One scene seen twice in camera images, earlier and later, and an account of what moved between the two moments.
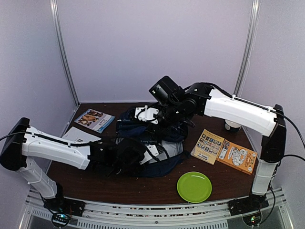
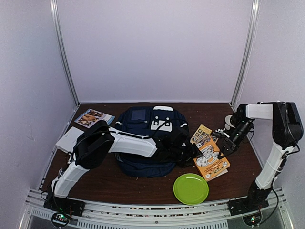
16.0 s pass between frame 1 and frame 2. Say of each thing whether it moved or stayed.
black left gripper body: moved
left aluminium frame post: stayed
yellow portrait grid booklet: moved
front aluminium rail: stayed
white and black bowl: stayed
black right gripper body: moved
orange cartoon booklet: moved
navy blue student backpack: stayed
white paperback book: stayed
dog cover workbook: stayed
